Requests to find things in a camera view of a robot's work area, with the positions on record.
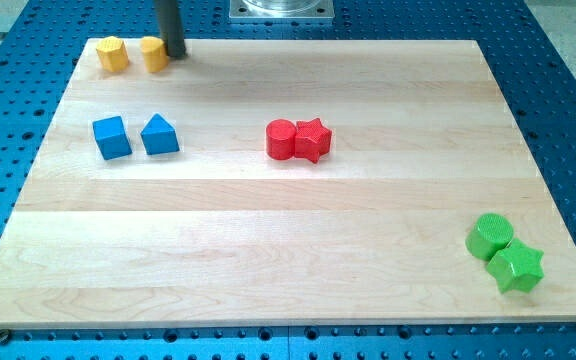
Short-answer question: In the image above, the red star block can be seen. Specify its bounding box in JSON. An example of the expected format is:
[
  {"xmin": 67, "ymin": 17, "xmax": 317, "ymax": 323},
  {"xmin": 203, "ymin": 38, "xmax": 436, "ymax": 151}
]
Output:
[{"xmin": 294, "ymin": 118, "xmax": 332, "ymax": 163}]

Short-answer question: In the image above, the red cylinder block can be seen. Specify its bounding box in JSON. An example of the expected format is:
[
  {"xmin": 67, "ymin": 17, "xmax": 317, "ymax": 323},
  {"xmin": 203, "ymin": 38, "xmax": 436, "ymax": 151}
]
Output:
[{"xmin": 266, "ymin": 119, "xmax": 297, "ymax": 160}]

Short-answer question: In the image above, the blue triangle block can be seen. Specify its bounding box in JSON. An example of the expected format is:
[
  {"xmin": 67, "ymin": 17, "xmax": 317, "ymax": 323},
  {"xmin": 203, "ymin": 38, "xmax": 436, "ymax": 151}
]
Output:
[{"xmin": 140, "ymin": 113, "xmax": 180, "ymax": 155}]

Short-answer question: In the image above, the light wooden board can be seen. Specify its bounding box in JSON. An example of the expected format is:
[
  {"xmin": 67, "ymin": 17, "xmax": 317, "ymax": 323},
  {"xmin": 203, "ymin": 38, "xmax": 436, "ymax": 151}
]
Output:
[{"xmin": 0, "ymin": 39, "xmax": 576, "ymax": 329}]

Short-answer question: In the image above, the blue cube block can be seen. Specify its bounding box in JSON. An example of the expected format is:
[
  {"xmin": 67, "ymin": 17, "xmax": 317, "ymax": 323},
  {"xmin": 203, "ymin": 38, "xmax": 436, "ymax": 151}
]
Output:
[{"xmin": 92, "ymin": 116, "xmax": 132, "ymax": 160}]

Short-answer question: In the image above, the yellow semicircle block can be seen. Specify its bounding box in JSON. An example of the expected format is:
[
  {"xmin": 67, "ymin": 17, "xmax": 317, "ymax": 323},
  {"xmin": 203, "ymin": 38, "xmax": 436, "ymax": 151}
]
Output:
[{"xmin": 140, "ymin": 36, "xmax": 169, "ymax": 73}]

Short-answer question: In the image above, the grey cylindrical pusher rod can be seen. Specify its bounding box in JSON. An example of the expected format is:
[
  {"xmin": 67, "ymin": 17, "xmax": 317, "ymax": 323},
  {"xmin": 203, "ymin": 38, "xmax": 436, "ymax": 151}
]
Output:
[{"xmin": 153, "ymin": 0, "xmax": 187, "ymax": 59}]

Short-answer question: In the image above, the green cylinder block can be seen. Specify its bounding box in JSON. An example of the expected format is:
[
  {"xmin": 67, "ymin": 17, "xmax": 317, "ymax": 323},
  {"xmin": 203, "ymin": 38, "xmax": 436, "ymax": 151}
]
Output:
[{"xmin": 465, "ymin": 213, "xmax": 514, "ymax": 261}]

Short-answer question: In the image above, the yellow hexagon block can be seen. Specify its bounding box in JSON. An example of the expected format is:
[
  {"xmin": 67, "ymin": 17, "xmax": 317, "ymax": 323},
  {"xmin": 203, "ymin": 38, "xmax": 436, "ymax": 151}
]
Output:
[{"xmin": 96, "ymin": 36, "xmax": 129, "ymax": 72}]

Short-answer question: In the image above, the green star block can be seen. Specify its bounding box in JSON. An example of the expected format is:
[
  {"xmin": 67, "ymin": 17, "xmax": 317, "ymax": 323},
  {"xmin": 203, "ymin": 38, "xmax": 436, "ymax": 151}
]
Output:
[{"xmin": 485, "ymin": 238, "xmax": 544, "ymax": 293}]

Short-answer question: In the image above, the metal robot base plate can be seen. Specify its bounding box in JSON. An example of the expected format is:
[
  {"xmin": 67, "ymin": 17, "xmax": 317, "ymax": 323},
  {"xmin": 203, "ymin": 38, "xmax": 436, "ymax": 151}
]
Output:
[{"xmin": 229, "ymin": 0, "xmax": 335, "ymax": 20}]

